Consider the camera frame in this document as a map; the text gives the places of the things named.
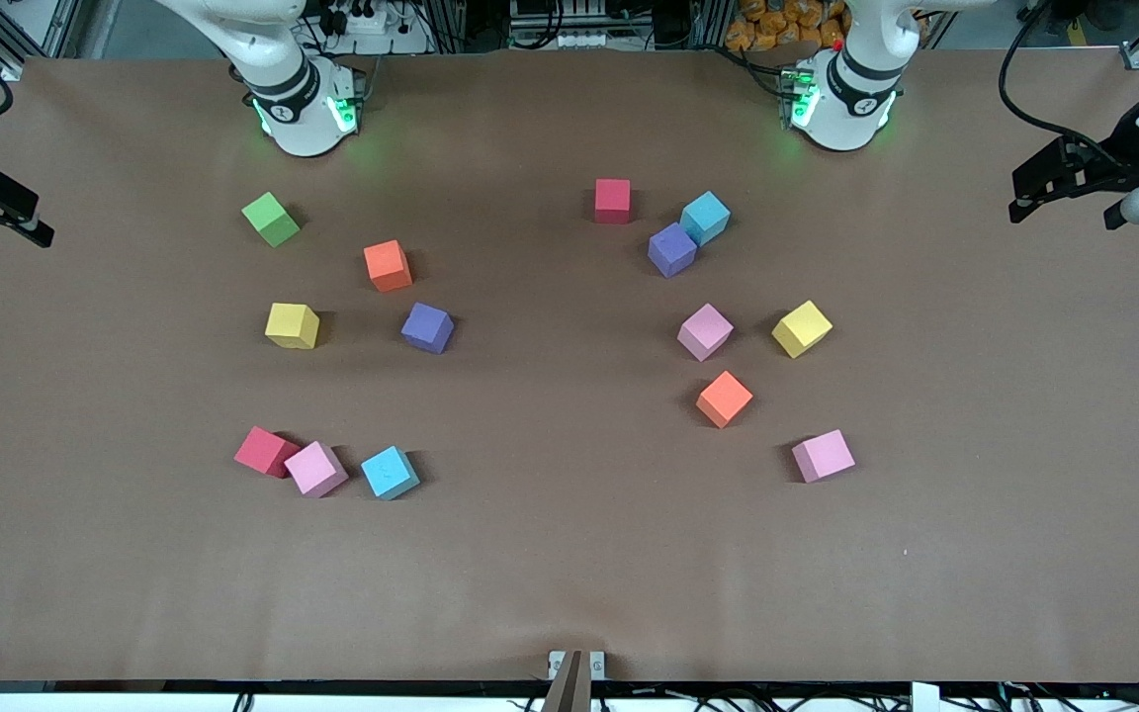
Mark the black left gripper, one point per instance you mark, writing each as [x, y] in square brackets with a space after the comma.
[1119, 158]

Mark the pink foam cube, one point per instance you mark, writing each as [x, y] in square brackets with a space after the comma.
[315, 468]
[823, 456]
[705, 331]

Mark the orange foam cube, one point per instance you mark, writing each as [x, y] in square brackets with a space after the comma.
[387, 265]
[724, 399]

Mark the purple foam cube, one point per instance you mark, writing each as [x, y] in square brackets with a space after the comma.
[672, 249]
[427, 326]

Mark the blue foam cube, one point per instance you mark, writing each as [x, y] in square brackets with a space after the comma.
[705, 218]
[390, 472]

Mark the red foam cube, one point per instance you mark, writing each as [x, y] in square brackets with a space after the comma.
[612, 200]
[263, 450]

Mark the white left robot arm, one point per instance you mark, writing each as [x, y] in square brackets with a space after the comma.
[841, 104]

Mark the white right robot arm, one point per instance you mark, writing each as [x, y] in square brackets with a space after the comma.
[298, 109]

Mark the green foam cube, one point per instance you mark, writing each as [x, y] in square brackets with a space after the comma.
[271, 220]

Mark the yellow foam cube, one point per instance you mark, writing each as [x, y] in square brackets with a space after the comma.
[802, 328]
[291, 324]

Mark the bag of orange items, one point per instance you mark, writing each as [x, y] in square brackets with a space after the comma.
[777, 25]

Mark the white power strip with plugs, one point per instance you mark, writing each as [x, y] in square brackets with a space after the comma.
[387, 40]

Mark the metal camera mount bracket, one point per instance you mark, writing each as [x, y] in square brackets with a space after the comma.
[557, 663]

